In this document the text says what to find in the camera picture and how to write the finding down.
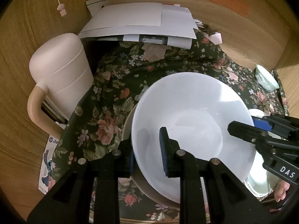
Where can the stack of white papers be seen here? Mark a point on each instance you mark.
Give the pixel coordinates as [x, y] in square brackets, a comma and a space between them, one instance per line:
[130, 16]

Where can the large white plate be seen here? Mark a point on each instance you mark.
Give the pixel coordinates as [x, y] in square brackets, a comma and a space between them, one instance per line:
[198, 112]

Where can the small green bowl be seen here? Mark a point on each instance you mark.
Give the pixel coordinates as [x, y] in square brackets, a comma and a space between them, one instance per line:
[266, 80]

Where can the cartoon sticker card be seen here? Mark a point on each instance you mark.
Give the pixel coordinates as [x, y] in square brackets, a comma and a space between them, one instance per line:
[46, 165]

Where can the floral tablecloth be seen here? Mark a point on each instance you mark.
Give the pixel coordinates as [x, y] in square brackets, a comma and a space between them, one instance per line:
[109, 86]

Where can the pink lidded mug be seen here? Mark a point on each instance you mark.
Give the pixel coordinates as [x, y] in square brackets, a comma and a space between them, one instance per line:
[60, 74]

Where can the pink paper slip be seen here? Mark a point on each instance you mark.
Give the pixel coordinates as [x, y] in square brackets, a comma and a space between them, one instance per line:
[216, 37]

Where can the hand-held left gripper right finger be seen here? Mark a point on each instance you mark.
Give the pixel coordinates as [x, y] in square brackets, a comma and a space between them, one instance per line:
[163, 151]

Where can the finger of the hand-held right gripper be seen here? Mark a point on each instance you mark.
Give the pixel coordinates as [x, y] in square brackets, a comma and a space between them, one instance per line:
[245, 131]
[262, 123]

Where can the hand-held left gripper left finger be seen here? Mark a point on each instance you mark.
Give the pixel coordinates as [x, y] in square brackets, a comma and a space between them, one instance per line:
[126, 158]

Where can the person's right hand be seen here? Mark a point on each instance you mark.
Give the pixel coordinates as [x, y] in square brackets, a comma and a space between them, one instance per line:
[281, 191]

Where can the white bowl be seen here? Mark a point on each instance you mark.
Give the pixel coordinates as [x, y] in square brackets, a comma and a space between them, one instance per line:
[257, 184]

